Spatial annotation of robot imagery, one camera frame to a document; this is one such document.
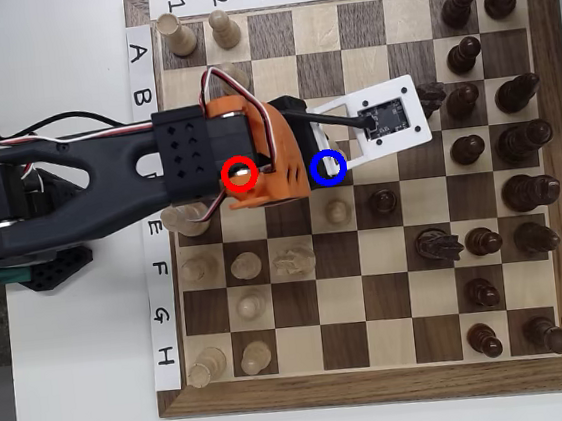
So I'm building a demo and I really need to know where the white paper letter strip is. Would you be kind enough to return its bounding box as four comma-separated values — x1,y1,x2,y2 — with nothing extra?
117,22,189,394

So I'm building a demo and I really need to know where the dark wooden king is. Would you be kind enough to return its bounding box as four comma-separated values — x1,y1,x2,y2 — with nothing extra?
500,169,562,215

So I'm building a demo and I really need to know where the wooden chessboard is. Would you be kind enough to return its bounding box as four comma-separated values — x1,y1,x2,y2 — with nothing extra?
114,0,562,421

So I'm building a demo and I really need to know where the dark wooden pawn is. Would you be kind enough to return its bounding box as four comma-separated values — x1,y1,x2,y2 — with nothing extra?
463,275,502,311
443,81,482,122
464,320,506,362
463,225,505,258
448,133,488,168
445,35,485,77
439,0,480,32
366,187,400,221

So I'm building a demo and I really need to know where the orange and black gripper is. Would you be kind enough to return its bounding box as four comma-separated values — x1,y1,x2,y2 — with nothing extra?
203,83,344,213

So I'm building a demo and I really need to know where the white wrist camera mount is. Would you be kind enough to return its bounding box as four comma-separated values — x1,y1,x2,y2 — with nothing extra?
305,73,436,178

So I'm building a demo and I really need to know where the white red black servo cable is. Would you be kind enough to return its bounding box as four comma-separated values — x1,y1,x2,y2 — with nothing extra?
0,110,159,154
182,195,229,227
195,62,278,179

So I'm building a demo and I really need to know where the dark wooden bishop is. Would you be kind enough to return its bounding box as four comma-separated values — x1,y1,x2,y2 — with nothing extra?
491,71,544,115
511,219,562,260

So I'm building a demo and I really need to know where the dark wooden queen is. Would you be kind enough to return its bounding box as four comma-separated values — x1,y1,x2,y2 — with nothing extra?
494,117,556,166

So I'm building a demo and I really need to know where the light wooden knight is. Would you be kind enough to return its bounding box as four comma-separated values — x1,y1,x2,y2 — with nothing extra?
270,240,318,282

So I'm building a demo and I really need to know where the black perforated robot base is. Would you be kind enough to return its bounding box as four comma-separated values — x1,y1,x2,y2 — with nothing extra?
13,242,98,296

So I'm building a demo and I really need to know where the light wooden king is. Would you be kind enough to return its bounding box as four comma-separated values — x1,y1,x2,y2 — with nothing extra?
159,201,213,241

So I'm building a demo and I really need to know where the light wooden bishop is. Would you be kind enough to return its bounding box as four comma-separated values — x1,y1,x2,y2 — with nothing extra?
178,252,218,288

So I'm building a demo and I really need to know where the dark wooden knight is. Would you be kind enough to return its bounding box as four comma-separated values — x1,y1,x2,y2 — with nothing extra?
412,224,467,267
417,81,450,121

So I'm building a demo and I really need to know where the black camera cable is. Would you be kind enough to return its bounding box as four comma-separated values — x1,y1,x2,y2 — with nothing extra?
0,73,375,167

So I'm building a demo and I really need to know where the light wooden rook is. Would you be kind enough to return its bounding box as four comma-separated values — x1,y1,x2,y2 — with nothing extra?
183,345,230,390
154,10,200,60

